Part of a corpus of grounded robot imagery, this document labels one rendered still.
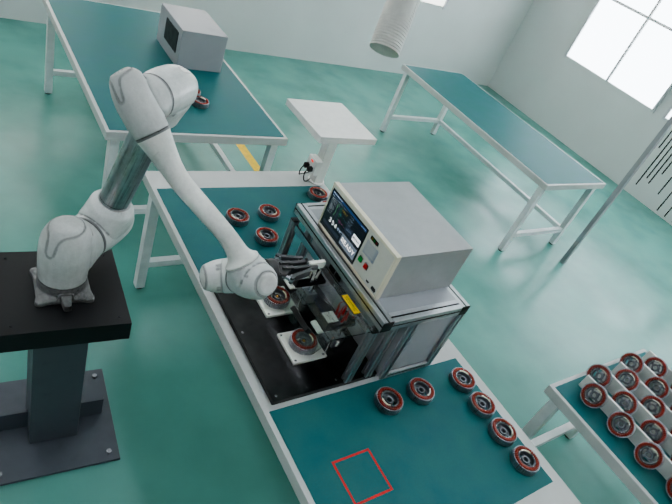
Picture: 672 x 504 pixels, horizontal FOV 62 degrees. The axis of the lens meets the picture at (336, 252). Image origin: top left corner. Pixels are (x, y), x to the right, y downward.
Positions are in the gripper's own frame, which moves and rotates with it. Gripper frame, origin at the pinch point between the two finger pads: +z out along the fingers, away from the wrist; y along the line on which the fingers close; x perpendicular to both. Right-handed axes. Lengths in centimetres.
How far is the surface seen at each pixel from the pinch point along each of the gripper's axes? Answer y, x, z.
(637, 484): 102, -43, 117
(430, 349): 24, -33, 56
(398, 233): 2.5, 13.7, 29.0
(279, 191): -99, -43, 48
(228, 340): -7.4, -43.3, -18.9
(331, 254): -11.7, -7.7, 16.7
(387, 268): 12.9, 7.4, 19.6
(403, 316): 24.0, -6.5, 26.5
